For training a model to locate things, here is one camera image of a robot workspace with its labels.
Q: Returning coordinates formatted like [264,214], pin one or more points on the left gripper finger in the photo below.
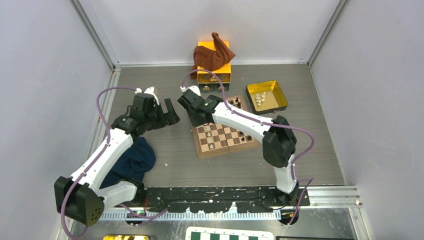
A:
[171,119]
[169,107]

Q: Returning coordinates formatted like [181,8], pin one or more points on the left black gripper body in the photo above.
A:
[155,119]

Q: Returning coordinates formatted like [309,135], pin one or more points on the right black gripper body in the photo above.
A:
[195,121]

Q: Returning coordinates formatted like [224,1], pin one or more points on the wooden chess board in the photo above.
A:
[225,139]

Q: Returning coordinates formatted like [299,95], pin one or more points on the yellow metal tray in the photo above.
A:
[266,97]

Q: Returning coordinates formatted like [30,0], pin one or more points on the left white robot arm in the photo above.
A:
[80,196]

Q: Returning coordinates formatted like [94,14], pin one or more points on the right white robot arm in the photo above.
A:
[224,123]

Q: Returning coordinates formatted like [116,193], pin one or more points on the green white chess mat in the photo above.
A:
[208,233]

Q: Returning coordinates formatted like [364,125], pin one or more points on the yellow drawer box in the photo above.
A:
[217,82]

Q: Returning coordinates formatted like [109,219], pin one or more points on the dark blue cloth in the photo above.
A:
[132,164]

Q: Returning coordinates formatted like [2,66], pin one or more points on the brown cloth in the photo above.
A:
[209,59]

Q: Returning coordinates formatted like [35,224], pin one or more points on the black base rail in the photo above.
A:
[247,199]

